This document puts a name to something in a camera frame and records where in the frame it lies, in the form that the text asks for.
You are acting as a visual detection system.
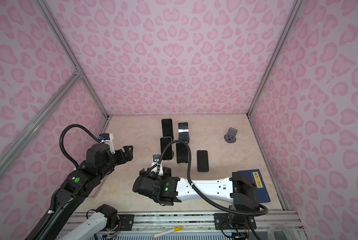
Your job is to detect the black phone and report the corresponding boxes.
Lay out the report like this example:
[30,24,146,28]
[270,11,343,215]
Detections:
[197,150,210,173]
[176,143,189,164]
[160,137,174,161]
[161,119,174,140]
[178,122,190,143]

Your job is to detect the grey round phone stand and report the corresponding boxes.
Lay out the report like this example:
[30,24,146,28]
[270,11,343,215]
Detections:
[224,128,238,144]

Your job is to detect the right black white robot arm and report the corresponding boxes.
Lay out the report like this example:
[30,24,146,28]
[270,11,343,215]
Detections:
[132,172,268,227]

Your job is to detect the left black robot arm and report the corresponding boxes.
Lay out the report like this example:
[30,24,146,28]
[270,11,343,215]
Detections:
[26,143,133,240]

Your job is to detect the white yellow marker pen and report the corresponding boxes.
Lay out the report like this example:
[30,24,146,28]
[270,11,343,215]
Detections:
[152,226,183,239]

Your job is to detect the blue book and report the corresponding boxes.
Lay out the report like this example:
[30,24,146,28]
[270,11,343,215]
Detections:
[239,169,271,204]

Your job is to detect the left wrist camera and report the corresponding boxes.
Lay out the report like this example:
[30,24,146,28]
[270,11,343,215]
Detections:
[99,133,115,154]

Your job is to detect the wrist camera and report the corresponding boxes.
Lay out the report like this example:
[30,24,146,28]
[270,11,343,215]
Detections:
[99,133,115,154]
[151,155,163,176]

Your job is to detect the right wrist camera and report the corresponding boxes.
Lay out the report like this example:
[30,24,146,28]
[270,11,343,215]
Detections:
[151,155,163,176]

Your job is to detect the left black corrugated cable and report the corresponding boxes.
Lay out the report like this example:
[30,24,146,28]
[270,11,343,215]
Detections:
[59,123,101,169]

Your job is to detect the black corrugated cable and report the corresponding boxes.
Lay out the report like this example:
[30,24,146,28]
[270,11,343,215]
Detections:
[59,123,101,169]
[154,139,269,217]

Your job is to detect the left corner aluminium post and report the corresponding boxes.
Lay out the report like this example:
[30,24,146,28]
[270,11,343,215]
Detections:
[34,0,109,120]

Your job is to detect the corner aluminium post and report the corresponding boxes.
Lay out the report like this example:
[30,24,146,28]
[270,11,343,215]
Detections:
[247,0,306,119]
[34,0,109,120]

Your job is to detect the diagonal aluminium frame bar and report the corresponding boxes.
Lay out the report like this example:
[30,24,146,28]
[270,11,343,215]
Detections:
[0,71,81,178]

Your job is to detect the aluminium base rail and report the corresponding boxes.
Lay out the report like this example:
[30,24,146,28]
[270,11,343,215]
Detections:
[57,210,307,240]

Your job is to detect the right black corrugated cable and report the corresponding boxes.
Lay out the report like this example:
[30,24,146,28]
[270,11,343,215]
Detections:
[154,139,269,217]

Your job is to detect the white cable coil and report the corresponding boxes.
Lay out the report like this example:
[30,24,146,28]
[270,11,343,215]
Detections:
[265,223,301,240]

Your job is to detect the right corner aluminium post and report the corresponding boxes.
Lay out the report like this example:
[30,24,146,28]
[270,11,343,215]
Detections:
[247,0,306,119]

